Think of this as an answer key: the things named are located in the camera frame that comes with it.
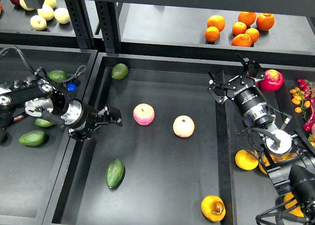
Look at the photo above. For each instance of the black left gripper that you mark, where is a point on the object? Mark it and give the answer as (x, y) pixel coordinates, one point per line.
(81, 119)

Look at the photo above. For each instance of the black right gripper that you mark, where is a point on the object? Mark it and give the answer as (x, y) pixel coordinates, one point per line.
(241, 90)

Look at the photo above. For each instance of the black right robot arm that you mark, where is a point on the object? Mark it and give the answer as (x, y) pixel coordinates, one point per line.
(287, 158)

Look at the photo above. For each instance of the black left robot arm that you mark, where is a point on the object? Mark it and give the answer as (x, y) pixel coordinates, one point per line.
(40, 96)

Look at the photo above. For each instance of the green avocado at tray corner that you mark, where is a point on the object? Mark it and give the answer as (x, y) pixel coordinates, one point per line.
(119, 71)

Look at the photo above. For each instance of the green avocado upper left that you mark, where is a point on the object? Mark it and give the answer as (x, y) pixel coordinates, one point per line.
(57, 75)

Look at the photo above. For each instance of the green avocado left bin middle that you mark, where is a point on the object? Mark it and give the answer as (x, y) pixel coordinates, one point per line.
(43, 123)

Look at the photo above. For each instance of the green avocado bin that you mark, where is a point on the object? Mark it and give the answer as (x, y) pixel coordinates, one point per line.
(33, 138)
(43, 123)

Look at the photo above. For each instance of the green avocado left bin lower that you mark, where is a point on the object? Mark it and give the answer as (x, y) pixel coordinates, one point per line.
(33, 138)

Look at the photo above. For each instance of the yellow pear bin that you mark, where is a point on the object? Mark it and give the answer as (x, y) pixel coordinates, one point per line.
(245, 160)
(266, 163)

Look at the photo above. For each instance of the dark avocado left edge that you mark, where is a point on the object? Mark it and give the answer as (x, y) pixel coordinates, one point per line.
(3, 136)

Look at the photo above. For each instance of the yellow pear in tray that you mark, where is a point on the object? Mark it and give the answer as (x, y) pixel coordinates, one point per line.
(213, 208)

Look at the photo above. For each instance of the yellow pear bottom right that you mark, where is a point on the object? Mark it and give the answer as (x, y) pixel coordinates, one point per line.
(293, 204)

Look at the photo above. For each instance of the pink red apple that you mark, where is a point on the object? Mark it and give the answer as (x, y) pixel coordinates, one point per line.
(143, 114)

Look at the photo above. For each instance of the orange front bottom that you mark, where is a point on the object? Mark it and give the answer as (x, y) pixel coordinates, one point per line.
(242, 40)

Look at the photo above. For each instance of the red apple right bin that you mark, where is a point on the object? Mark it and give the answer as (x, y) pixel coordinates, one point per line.
(273, 81)

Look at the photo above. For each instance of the orange right middle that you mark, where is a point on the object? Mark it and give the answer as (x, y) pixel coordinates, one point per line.
(253, 33)

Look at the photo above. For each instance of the orange lower left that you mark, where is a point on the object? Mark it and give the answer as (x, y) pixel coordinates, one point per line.
(212, 34)

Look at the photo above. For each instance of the small orange middle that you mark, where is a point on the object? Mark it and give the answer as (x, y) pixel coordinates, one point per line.
(239, 28)

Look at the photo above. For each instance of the orange top left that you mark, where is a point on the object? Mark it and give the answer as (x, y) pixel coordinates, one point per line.
(216, 21)

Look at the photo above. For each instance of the orange top middle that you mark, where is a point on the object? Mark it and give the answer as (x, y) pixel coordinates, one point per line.
(248, 18)

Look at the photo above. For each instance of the orange top right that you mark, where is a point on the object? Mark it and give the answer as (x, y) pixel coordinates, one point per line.
(265, 21)

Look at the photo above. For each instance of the pale yellow pink apple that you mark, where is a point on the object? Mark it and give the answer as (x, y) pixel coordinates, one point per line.
(183, 126)

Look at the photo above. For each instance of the cherry tomato vine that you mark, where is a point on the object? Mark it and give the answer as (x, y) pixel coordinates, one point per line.
(303, 95)

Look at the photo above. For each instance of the red chili pepper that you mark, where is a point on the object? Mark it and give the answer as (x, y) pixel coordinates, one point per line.
(311, 119)

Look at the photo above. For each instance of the black shelf upright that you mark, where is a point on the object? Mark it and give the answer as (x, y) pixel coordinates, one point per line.
(96, 24)

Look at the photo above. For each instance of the pale yellow apple front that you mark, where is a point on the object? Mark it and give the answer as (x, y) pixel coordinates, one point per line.
(38, 23)

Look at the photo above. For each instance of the pale yellow apple middle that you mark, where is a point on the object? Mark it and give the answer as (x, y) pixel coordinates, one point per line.
(46, 12)

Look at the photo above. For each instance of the pale yellow apple back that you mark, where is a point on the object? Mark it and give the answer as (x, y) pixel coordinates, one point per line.
(51, 3)

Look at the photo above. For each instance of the pale yellow apple slice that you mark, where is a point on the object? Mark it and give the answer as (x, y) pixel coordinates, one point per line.
(24, 6)

